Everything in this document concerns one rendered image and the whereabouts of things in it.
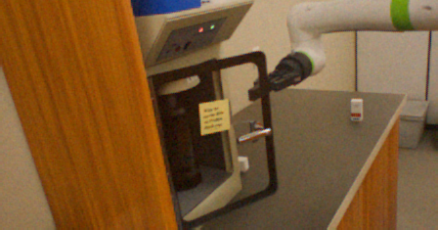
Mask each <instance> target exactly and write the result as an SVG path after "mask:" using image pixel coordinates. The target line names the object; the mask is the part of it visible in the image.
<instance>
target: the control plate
mask: <svg viewBox="0 0 438 230"><path fill-rule="evenodd" d="M226 18H227V17H226ZM226 18H221V19H218V20H213V21H210V22H205V23H198V24H195V25H190V26H188V27H183V28H180V29H175V30H172V31H171V33H170V35H169V37H168V39H167V41H166V42H165V45H164V46H163V49H162V50H161V53H160V54H159V57H157V60H156V62H157V61H161V60H163V59H167V58H169V57H173V56H175V55H179V54H181V53H185V52H187V51H191V50H193V49H196V48H198V47H202V46H204V45H208V44H210V43H211V42H212V40H213V39H214V37H215V36H216V34H217V33H218V31H219V30H220V27H222V25H223V23H224V21H225V20H226ZM213 25H214V27H212V26H213ZM211 27H212V29H211ZM201 28H202V31H201V32H199V30H200V29H201ZM208 37H210V40H207V38H208ZM201 39H203V40H204V41H203V42H202V41H200V40H201ZM188 41H192V42H191V44H190V45H189V48H188V49H185V50H183V49H184V47H185V45H186V44H187V42H188ZM195 41H196V42H197V43H195ZM178 46H181V49H180V50H179V51H175V49H176V48H177V47H178ZM169 49H170V51H169V53H166V51H167V50H169Z"/></svg>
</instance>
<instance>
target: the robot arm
mask: <svg viewBox="0 0 438 230"><path fill-rule="evenodd" d="M286 26H287V29H288V35H289V38H290V51H291V53H289V54H288V55H286V57H284V58H282V59H281V60H280V62H279V63H278V64H277V65H276V67H275V68H274V70H273V71H272V72H269V73H268V84H269V92H272V91H273V90H274V92H279V91H280V90H284V89H285V88H287V87H289V86H292V85H294V86H296V84H300V82H302V81H303V80H305V79H306V78H308V77H309V76H314V75H316V74H318V73H319V72H321V71H322V70H323V68H324V66H325V64H326V53H325V51H324V45H323V41H322V38H323V37H322V34H323V33H324V34H328V33H333V32H346V31H381V32H400V33H403V32H405V31H438V0H334V1H325V2H312V3H298V4H296V5H295V6H293V7H292V8H291V9H290V11H289V12H288V14H287V16H286ZM278 87H279V88H278Z"/></svg>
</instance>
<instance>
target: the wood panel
mask: <svg viewBox="0 0 438 230"><path fill-rule="evenodd" d="M0 64H1V68H2V70H3V71H4V75H5V77H6V82H7V84H8V87H9V89H10V93H11V95H12V99H13V101H14V105H15V107H16V111H17V113H18V116H19V118H20V120H21V124H22V129H23V131H24V136H25V138H26V142H27V144H28V147H29V149H30V152H31V154H32V158H33V160H34V164H35V166H36V170H37V172H38V176H39V177H40V181H41V183H42V187H43V189H44V194H45V196H46V200H47V202H48V206H49V208H50V211H51V212H52V216H53V218H54V222H55V224H56V228H57V229H59V230H178V227H177V224H176V217H175V214H174V208H173V202H172V199H171V193H170V190H169V183H168V180H167V174H166V170H165V164H164V161H163V154H162V151H161V146H160V143H159V136H158V133H157V127H156V123H155V117H154V114H153V105H152V99H151V96H150V89H149V86H148V81H147V77H146V71H145V67H144V61H143V58H142V51H141V49H140V42H139V39H138V33H137V29H136V26H135V20H134V18H133V11H132V8H131V1H130V0H0Z"/></svg>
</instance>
